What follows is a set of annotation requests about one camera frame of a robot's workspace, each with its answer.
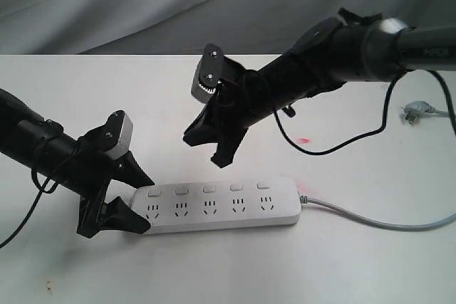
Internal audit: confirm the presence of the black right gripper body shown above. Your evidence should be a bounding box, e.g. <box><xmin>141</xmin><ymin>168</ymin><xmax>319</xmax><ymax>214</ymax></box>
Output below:
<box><xmin>204</xmin><ymin>56</ymin><xmax>271</xmax><ymax>134</ymax></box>

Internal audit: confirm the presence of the grey power cable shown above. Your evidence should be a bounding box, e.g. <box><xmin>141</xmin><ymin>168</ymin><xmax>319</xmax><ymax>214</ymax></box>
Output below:
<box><xmin>299</xmin><ymin>195</ymin><xmax>456</xmax><ymax>231</ymax></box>

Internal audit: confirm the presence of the grey backdrop cloth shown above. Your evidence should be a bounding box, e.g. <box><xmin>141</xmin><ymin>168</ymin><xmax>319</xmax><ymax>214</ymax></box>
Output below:
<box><xmin>1</xmin><ymin>0</ymin><xmax>455</xmax><ymax>54</ymax></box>

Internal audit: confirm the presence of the white five-outlet power strip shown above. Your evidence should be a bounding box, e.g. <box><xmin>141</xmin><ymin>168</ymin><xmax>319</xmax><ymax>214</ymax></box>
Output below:
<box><xmin>131</xmin><ymin>177</ymin><xmax>301</xmax><ymax>234</ymax></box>

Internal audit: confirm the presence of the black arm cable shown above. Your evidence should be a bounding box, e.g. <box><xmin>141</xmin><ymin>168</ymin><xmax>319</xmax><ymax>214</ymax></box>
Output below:
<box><xmin>274</xmin><ymin>68</ymin><xmax>456</xmax><ymax>157</ymax></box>
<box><xmin>0</xmin><ymin>140</ymin><xmax>79</xmax><ymax>248</ymax></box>

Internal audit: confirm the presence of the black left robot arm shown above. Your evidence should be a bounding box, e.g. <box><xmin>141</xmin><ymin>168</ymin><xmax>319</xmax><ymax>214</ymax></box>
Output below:
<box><xmin>1</xmin><ymin>90</ymin><xmax>154</xmax><ymax>238</ymax></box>

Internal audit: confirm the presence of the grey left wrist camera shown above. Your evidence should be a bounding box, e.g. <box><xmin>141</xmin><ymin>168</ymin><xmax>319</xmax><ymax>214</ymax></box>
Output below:
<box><xmin>99</xmin><ymin>110</ymin><xmax>133</xmax><ymax>160</ymax></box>

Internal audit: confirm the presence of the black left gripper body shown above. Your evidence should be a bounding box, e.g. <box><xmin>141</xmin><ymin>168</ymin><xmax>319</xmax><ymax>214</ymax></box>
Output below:
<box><xmin>53</xmin><ymin>124</ymin><xmax>115</xmax><ymax>238</ymax></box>

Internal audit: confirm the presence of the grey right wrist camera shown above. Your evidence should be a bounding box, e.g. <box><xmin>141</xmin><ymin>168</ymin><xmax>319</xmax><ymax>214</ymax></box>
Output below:
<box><xmin>191</xmin><ymin>43</ymin><xmax>224</xmax><ymax>104</ymax></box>

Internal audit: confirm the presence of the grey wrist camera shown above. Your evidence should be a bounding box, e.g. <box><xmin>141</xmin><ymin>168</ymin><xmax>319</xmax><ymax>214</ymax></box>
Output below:
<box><xmin>191</xmin><ymin>43</ymin><xmax>224</xmax><ymax>104</ymax></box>
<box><xmin>99</xmin><ymin>110</ymin><xmax>133</xmax><ymax>160</ymax></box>

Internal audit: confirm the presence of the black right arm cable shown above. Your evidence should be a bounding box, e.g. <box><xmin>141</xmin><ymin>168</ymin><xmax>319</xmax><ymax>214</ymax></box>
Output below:
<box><xmin>274</xmin><ymin>68</ymin><xmax>456</xmax><ymax>157</ymax></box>

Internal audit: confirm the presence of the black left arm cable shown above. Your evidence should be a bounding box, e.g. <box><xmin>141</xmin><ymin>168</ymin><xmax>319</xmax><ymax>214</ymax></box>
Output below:
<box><xmin>0</xmin><ymin>140</ymin><xmax>79</xmax><ymax>248</ymax></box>

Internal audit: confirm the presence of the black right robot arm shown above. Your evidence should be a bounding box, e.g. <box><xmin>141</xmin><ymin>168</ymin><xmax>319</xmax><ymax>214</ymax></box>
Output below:
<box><xmin>183</xmin><ymin>9</ymin><xmax>455</xmax><ymax>168</ymax></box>

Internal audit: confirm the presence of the grey three-pin plug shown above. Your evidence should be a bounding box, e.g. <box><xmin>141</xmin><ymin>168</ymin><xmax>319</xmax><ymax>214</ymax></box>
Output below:
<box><xmin>400</xmin><ymin>101</ymin><xmax>434</xmax><ymax>125</ymax></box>

